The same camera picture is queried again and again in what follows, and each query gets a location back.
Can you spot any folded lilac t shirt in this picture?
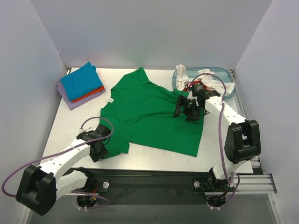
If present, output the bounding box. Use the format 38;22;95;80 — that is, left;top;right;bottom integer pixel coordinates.
57;82;106;110

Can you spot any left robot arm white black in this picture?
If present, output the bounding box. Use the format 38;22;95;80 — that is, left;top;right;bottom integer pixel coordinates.
15;124;112;216

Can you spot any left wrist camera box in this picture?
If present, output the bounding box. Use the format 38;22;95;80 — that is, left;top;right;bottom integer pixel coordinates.
79;127;93;134

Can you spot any folded blue t shirt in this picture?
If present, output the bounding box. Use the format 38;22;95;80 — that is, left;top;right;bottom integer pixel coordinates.
60;62;104;101

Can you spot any green t shirt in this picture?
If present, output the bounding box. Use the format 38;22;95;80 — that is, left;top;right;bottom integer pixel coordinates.
100;68;204;158

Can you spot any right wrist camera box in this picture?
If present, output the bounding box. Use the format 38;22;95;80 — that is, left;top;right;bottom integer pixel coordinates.
191;82;206;97

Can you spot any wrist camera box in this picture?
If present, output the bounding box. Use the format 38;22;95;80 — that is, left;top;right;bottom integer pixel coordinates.
191;82;206;97
79;127;93;134

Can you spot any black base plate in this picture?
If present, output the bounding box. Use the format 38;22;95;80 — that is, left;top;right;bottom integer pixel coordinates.
76;168;234;207

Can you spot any white t shirt red print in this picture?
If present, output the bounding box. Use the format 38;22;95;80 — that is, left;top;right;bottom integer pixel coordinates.
175;64;235;98

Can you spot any aluminium frame rail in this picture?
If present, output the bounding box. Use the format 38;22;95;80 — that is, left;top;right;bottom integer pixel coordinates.
25;175;278;196

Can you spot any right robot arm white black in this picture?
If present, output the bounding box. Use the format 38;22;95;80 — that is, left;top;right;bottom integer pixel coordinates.
173;91;261;190

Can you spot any folded orange t shirt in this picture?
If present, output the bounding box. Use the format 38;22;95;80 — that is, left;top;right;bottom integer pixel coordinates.
72;86;105;103

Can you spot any clear blue plastic bin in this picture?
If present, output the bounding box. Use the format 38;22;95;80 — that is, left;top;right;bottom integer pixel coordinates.
172;67;236;102

